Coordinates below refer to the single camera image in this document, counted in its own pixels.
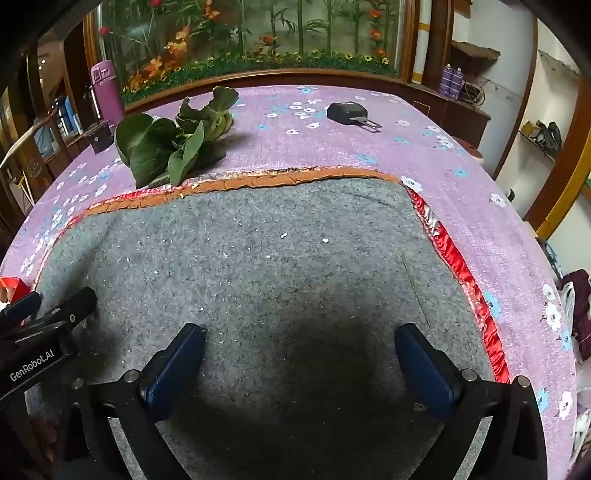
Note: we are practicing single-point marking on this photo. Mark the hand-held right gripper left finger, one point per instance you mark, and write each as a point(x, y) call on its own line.
point(173, 364)

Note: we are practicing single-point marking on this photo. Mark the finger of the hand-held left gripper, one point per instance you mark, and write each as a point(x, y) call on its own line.
point(71, 307)
point(21, 309)

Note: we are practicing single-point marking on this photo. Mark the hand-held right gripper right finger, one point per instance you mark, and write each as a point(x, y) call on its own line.
point(427, 374)

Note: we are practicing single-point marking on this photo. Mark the red box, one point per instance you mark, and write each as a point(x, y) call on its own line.
point(14, 288)

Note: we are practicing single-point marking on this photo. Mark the grey felt mat orange trim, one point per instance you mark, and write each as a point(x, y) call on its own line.
point(277, 277)

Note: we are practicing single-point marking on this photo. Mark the maroon cloth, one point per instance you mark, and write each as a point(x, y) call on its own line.
point(579, 304)

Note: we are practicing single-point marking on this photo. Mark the wooden curved stand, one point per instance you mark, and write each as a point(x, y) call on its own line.
point(32, 138)

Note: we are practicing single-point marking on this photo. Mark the small black box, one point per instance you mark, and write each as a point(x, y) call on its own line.
point(101, 137)

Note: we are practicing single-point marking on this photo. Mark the green bok choy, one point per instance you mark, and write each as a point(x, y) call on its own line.
point(152, 147)

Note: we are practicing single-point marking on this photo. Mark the blue box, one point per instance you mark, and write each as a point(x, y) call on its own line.
point(67, 115)

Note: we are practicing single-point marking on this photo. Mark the purple thermos bottle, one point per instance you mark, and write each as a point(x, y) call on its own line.
point(107, 92)

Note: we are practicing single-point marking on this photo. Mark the purple floral tablecloth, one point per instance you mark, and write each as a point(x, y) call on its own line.
point(323, 147)

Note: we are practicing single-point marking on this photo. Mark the dark bag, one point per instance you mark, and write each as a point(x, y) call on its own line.
point(549, 134)

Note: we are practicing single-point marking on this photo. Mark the black buckle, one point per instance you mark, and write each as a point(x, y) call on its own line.
point(346, 113)

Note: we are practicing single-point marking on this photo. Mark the purple spray can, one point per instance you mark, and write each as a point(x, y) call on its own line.
point(445, 81)
point(457, 83)

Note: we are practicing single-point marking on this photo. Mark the flower and bamboo mural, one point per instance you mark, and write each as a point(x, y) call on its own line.
point(277, 27)

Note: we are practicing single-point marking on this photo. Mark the wooden wall shelf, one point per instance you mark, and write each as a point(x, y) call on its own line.
point(475, 50)

